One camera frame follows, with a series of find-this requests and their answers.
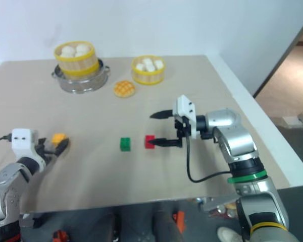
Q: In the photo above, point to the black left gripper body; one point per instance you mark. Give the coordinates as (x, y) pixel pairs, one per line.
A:
(43, 148)

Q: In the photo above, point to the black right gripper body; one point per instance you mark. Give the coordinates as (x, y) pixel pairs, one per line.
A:
(182, 127)

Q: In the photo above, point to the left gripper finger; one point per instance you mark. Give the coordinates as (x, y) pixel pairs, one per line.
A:
(63, 146)

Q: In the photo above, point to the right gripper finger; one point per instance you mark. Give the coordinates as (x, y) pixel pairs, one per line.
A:
(161, 114)
(166, 142)

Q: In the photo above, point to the yellow cube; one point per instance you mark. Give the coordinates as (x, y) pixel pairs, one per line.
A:
(58, 138)

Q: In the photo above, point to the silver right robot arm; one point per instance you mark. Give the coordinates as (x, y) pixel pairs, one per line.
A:
(238, 142)

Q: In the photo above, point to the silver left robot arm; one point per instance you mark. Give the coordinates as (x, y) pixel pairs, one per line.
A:
(5, 181)

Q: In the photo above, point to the red cube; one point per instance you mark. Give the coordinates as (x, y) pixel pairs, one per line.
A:
(149, 141)

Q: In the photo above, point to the green cube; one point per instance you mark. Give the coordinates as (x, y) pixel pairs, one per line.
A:
(125, 144)

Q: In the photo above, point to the tan table cover sheet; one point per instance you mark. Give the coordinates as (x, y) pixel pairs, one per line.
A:
(91, 113)

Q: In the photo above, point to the small yellow bamboo steamer basket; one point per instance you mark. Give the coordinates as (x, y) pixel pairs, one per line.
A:
(147, 73)

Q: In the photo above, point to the golden pineapple bun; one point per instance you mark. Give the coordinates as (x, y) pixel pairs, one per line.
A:
(124, 88)

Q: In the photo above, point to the white steamed bun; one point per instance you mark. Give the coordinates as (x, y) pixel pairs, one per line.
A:
(158, 64)
(79, 54)
(82, 48)
(147, 61)
(141, 67)
(150, 67)
(67, 51)

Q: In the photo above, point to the silver metal pot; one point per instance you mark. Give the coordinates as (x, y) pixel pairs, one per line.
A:
(83, 84)

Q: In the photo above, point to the grey metal table clamp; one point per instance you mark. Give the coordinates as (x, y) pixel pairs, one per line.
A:
(217, 201)
(27, 219)

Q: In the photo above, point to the orange plastic part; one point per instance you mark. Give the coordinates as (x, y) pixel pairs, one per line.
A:
(180, 221)
(60, 235)

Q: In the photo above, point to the large yellow bamboo steamer basket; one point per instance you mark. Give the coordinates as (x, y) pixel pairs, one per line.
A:
(75, 61)

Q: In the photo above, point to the white shoe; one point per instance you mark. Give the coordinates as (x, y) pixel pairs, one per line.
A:
(228, 234)

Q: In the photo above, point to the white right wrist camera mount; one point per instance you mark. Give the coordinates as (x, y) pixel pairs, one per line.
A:
(185, 107)

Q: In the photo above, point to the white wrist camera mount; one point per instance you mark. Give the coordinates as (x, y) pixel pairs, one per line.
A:
(185, 107)
(21, 141)

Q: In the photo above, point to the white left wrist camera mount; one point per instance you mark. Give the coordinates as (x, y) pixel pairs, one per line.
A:
(21, 141)

